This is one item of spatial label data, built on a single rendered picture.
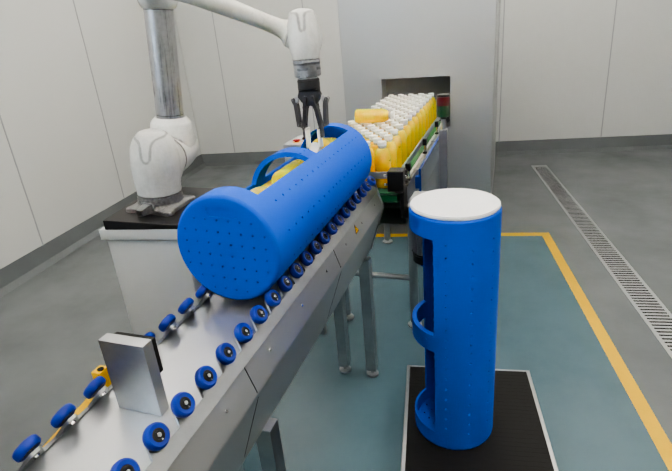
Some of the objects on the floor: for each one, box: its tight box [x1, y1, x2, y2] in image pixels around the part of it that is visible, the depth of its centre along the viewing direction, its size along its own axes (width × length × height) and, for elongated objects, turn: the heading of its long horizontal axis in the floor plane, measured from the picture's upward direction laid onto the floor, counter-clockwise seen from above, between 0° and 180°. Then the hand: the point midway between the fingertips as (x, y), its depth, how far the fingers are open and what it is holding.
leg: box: [333, 293, 351, 373], centre depth 227 cm, size 6×6×63 cm
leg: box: [359, 256, 379, 378], centre depth 223 cm, size 6×6×63 cm
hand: (314, 138), depth 167 cm, fingers closed on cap, 4 cm apart
